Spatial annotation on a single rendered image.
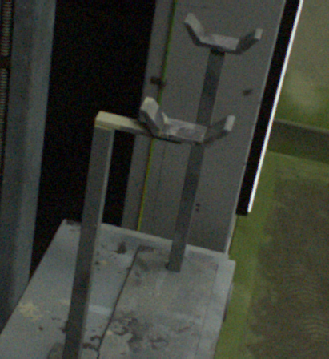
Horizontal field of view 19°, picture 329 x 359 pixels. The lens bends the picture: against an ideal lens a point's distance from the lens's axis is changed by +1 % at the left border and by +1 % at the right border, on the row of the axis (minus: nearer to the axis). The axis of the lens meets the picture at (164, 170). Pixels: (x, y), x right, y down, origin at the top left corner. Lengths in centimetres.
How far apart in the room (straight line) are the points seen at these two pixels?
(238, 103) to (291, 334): 97
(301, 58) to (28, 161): 202
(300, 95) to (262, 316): 83
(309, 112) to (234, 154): 143
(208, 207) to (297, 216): 118
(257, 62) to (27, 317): 55
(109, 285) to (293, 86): 185
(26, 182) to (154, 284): 23
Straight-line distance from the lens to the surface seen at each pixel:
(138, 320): 108
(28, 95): 93
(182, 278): 115
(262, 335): 228
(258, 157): 149
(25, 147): 96
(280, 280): 245
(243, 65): 142
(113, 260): 117
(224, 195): 152
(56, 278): 113
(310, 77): 292
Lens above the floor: 150
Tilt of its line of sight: 32 degrees down
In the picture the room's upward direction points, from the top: 10 degrees clockwise
